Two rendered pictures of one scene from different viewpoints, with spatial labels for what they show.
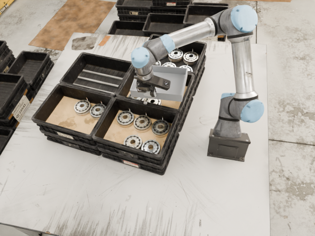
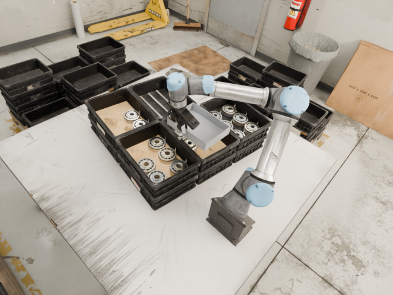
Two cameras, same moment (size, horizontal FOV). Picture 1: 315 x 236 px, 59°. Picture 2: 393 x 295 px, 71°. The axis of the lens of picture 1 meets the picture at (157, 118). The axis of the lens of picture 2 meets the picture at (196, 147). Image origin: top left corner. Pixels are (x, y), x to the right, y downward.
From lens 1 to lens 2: 0.40 m
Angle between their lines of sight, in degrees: 14
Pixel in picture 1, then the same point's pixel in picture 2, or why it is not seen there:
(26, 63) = (130, 71)
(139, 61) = (171, 82)
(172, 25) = not seen: hidden behind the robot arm
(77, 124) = (117, 126)
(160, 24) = not seen: hidden behind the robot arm
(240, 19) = (288, 97)
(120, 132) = (144, 151)
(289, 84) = (352, 218)
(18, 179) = (46, 143)
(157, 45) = (196, 79)
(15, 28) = (147, 47)
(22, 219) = (23, 173)
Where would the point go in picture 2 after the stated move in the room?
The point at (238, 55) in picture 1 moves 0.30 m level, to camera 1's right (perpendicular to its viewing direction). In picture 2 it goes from (273, 131) to (345, 158)
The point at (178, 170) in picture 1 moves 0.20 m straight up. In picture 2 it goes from (171, 215) to (173, 194)
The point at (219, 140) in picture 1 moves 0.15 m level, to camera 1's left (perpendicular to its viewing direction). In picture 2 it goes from (219, 207) to (190, 195)
